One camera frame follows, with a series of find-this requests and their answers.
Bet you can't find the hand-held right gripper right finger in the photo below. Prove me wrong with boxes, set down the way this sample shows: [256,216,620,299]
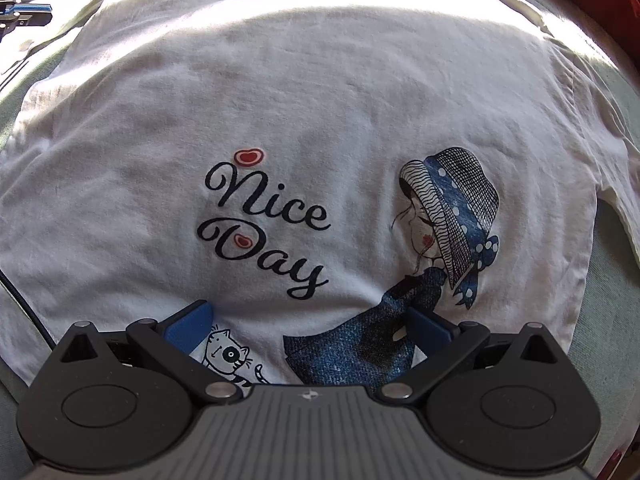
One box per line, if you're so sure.
[377,306,571,405]

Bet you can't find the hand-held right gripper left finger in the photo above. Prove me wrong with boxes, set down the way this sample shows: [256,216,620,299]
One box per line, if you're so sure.
[59,300,239,404]

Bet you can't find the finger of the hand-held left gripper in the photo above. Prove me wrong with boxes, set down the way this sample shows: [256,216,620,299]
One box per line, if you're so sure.
[0,0,53,14]
[0,12,52,31]

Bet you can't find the white printed t-shirt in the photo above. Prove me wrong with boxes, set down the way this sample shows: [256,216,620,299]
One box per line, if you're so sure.
[0,0,640,396]

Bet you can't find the green checked bed cover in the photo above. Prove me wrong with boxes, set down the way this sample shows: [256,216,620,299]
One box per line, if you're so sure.
[0,0,640,480]

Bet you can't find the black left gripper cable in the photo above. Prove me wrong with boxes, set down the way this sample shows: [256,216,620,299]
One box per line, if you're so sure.
[0,267,58,351]

